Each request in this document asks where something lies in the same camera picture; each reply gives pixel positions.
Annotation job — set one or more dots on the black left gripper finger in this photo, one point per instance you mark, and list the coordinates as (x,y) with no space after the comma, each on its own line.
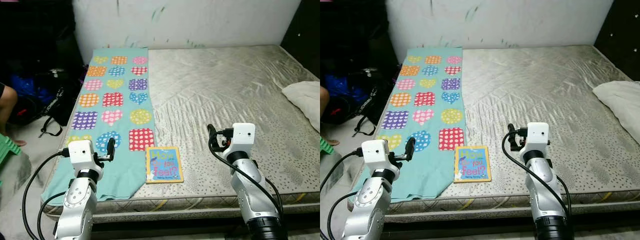
(111,148)
(410,148)

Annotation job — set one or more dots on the stacked green plastic stools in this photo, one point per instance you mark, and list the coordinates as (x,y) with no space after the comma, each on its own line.
(326,146)
(7,149)

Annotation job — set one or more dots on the seated person in black shorts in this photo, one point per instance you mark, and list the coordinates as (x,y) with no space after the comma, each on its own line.
(327,110)
(7,110)

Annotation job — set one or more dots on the yellow-edged blue children's book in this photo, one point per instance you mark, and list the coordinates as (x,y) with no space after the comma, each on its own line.
(165,165)
(472,165)

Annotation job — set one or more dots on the white pillow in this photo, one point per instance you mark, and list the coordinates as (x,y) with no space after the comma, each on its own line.
(620,105)
(305,102)

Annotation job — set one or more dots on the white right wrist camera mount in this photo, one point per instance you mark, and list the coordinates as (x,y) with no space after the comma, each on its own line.
(536,135)
(243,136)

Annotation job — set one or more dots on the dark wardrobe with small knobs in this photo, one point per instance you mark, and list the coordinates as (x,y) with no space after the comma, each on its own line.
(302,35)
(620,35)

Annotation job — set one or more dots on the turquoise blanket with colourful shapes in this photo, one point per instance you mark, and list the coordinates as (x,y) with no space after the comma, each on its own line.
(120,180)
(430,180)

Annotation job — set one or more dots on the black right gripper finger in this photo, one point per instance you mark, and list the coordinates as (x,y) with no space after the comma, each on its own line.
(511,136)
(212,136)

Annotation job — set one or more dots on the black bed frame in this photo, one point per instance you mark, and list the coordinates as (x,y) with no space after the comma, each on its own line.
(475,231)
(175,229)

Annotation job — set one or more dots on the black bag with white print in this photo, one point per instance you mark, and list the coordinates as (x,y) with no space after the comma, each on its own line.
(62,95)
(375,95)

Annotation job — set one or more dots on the blue bag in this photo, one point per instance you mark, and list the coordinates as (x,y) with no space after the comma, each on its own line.
(345,87)
(30,87)

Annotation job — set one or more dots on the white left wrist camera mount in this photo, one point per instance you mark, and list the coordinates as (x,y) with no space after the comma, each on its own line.
(375,155)
(81,155)

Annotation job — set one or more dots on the grey quilted spotted mattress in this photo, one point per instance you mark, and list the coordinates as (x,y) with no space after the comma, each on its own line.
(220,90)
(540,90)

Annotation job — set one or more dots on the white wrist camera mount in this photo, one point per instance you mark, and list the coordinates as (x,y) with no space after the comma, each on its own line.
(536,135)
(81,155)
(375,155)
(243,136)

